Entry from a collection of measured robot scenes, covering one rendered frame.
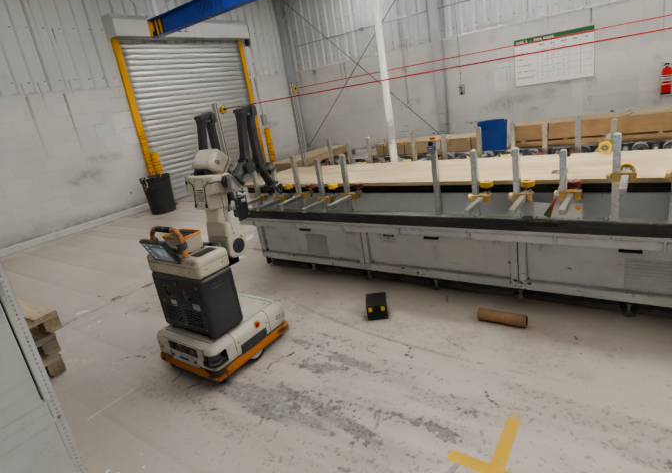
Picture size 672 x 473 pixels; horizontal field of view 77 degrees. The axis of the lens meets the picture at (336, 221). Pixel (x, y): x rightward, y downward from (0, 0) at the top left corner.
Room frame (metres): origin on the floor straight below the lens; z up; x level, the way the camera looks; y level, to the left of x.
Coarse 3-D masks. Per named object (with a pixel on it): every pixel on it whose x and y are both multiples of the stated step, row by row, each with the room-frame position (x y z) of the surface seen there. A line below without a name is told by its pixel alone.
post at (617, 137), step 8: (616, 136) 2.13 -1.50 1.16; (616, 144) 2.13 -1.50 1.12; (616, 152) 2.13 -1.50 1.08; (616, 160) 2.13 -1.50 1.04; (616, 168) 2.13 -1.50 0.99; (616, 184) 2.13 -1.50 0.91; (616, 192) 2.13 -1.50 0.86; (616, 200) 2.13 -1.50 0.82; (616, 208) 2.13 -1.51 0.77; (616, 216) 2.12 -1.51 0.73
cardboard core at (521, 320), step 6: (480, 312) 2.48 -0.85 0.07; (486, 312) 2.46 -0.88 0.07; (492, 312) 2.44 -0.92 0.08; (498, 312) 2.42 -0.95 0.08; (504, 312) 2.41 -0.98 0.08; (510, 312) 2.40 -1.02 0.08; (480, 318) 2.47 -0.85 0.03; (486, 318) 2.44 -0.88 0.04; (492, 318) 2.42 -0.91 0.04; (498, 318) 2.40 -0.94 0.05; (504, 318) 2.38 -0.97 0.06; (510, 318) 2.36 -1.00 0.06; (516, 318) 2.34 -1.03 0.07; (522, 318) 2.32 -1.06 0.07; (510, 324) 2.36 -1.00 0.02; (516, 324) 2.33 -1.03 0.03; (522, 324) 2.31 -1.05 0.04
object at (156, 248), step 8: (144, 240) 2.44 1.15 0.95; (152, 240) 2.39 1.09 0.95; (152, 248) 2.41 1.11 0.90; (160, 248) 2.35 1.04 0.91; (168, 248) 2.33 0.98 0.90; (176, 248) 2.34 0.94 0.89; (184, 248) 2.35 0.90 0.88; (152, 256) 2.50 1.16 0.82; (160, 256) 2.43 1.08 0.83; (168, 256) 2.37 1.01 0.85; (176, 256) 2.36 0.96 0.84
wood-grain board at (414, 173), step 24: (312, 168) 4.47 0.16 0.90; (336, 168) 4.21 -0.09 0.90; (360, 168) 3.97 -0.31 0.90; (384, 168) 3.76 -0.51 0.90; (408, 168) 3.57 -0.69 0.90; (456, 168) 3.24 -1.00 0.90; (480, 168) 3.10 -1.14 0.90; (504, 168) 2.96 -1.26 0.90; (528, 168) 2.84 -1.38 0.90; (552, 168) 2.73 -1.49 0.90; (576, 168) 2.62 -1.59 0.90; (600, 168) 2.52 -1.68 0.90; (648, 168) 2.35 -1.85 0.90
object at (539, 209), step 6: (534, 204) 2.37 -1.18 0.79; (540, 204) 2.35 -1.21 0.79; (546, 204) 2.33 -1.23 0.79; (558, 204) 2.29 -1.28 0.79; (576, 204) 2.23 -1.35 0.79; (582, 204) 2.22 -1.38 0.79; (534, 210) 2.37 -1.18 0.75; (540, 210) 2.35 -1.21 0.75; (546, 210) 2.33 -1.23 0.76; (558, 210) 2.29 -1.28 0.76; (570, 210) 2.25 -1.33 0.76; (576, 210) 2.23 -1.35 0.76; (582, 210) 2.22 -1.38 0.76; (534, 216) 2.37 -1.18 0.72; (540, 216) 2.35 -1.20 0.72; (552, 216) 2.31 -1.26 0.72; (558, 216) 2.29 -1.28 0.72; (564, 216) 2.27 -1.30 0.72; (570, 216) 2.25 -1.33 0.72; (576, 216) 2.23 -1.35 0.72; (582, 216) 2.22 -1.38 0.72
